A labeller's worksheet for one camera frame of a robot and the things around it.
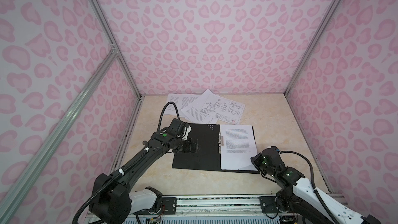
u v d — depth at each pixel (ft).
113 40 2.90
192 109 3.63
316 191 1.67
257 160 2.42
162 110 2.12
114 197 1.28
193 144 2.37
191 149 2.31
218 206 2.46
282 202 2.10
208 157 2.89
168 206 2.41
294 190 1.83
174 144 1.97
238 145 3.05
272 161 2.06
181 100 3.85
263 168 2.39
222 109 3.63
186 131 2.49
